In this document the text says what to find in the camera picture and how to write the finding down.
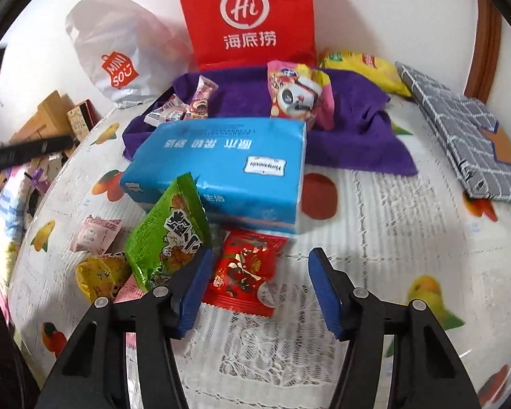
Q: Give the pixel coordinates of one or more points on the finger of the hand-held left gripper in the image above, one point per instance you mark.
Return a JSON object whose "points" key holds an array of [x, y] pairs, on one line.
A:
{"points": [[25, 153]]}

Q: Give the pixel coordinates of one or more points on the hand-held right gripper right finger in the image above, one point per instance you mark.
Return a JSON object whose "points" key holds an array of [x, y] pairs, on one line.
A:
{"points": [[323, 298]]}

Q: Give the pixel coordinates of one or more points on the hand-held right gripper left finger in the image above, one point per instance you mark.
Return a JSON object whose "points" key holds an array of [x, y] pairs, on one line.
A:
{"points": [[196, 294]]}

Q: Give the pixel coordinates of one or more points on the red snack packet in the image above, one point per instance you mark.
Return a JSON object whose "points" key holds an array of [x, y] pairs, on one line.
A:
{"points": [[242, 272]]}

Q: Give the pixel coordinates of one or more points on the green snack packet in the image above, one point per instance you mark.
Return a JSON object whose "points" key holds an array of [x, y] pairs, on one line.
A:
{"points": [[170, 234]]}

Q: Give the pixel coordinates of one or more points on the yellow small snack packet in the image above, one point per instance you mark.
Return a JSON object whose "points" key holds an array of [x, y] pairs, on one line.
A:
{"points": [[100, 277]]}

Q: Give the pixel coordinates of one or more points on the pale pink small packet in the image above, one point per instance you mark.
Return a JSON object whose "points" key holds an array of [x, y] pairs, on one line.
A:
{"points": [[96, 234]]}

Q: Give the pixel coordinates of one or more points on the small clear snack packet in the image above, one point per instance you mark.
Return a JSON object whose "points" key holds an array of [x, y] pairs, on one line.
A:
{"points": [[164, 110]]}

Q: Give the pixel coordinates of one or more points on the purple cloth lined tray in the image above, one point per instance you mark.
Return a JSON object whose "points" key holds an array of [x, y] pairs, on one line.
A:
{"points": [[357, 128]]}

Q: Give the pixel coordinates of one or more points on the pink and brown snack packet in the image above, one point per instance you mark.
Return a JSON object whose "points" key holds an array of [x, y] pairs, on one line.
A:
{"points": [[200, 98]]}

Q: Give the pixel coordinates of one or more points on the pink and yellow snack packet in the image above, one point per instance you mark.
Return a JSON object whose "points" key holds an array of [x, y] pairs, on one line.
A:
{"points": [[325, 113]]}

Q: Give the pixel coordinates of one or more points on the panda print snack packet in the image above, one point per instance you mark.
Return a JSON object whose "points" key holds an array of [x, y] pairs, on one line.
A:
{"points": [[294, 98]]}

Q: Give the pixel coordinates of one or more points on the wooden headboard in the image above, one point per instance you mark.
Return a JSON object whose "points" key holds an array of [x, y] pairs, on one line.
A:
{"points": [[42, 115]]}

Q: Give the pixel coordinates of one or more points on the patterned box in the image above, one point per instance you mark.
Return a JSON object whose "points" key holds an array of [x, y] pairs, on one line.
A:
{"points": [[81, 117]]}

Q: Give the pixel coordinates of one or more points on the fruit printed tablecloth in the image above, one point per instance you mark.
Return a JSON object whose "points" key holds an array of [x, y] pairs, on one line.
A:
{"points": [[387, 243]]}

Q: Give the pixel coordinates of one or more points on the blue tissue pack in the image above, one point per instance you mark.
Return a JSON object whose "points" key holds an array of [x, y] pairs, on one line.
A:
{"points": [[221, 166]]}

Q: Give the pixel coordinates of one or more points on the white plastic bag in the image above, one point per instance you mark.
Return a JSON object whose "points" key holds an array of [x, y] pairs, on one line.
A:
{"points": [[123, 42]]}

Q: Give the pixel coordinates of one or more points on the folded grey checked cloth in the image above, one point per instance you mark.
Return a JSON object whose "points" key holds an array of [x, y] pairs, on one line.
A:
{"points": [[464, 136]]}

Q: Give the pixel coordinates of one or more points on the yellow chip bag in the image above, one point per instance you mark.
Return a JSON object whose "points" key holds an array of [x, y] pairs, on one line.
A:
{"points": [[366, 68]]}

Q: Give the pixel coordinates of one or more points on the red paper bag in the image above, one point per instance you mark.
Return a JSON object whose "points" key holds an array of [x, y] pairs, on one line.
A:
{"points": [[247, 8]]}

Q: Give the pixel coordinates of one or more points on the brown wooden door frame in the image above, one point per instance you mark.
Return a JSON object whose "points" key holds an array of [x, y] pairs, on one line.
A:
{"points": [[485, 51]]}

